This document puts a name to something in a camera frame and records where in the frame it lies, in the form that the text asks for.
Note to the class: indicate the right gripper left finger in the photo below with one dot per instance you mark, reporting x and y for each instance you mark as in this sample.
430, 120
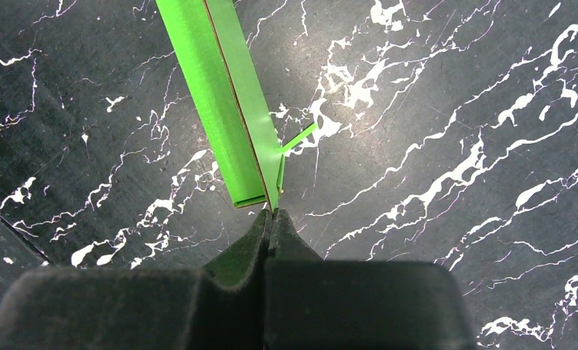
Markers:
218, 306

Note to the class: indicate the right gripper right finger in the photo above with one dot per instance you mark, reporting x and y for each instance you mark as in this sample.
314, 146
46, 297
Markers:
311, 303

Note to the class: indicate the green paper box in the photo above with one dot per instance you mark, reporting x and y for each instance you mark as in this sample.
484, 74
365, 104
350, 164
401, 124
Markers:
214, 57

